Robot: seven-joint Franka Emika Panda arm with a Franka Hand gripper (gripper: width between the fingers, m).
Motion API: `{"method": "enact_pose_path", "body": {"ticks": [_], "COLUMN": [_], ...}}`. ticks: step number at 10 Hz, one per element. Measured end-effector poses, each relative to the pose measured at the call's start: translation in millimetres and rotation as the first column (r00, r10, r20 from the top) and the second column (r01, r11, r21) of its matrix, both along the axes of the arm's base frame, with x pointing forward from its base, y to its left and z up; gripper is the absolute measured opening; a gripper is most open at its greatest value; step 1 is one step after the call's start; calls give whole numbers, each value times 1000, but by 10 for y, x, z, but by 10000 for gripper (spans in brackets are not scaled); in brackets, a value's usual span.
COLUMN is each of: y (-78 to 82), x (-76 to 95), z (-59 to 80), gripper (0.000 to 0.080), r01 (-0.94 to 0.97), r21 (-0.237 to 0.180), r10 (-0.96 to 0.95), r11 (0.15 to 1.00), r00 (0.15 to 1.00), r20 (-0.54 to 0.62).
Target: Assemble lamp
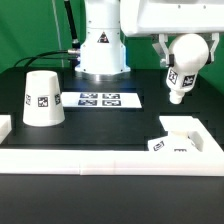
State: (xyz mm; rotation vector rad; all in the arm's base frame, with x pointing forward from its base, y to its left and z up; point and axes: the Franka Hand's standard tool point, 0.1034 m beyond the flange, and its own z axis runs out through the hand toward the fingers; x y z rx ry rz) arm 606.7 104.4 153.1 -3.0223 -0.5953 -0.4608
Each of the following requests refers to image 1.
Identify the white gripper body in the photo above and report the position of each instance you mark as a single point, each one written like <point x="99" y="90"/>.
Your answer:
<point x="150" y="17"/>

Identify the white marker sheet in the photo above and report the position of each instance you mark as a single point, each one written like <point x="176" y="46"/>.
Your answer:
<point x="100" y="100"/>

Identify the green backdrop curtain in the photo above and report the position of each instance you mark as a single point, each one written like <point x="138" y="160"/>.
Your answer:
<point x="31" y="27"/>

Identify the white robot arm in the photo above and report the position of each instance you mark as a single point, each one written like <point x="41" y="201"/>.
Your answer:
<point x="104" y="55"/>

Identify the white table border frame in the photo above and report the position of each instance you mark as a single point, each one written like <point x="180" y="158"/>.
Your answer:
<point x="208" y="162"/>

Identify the white lamp base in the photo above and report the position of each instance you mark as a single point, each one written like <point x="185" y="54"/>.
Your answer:
<point x="178" y="139"/>

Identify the white lamp shade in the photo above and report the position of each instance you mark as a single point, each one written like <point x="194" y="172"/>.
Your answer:
<point x="42" y="100"/>

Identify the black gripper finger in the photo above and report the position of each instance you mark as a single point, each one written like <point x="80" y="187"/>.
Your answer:
<point x="212" y="41"/>
<point x="159" y="43"/>

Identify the white lamp bulb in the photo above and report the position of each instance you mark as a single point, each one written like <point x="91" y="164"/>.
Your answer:
<point x="190" y="55"/>

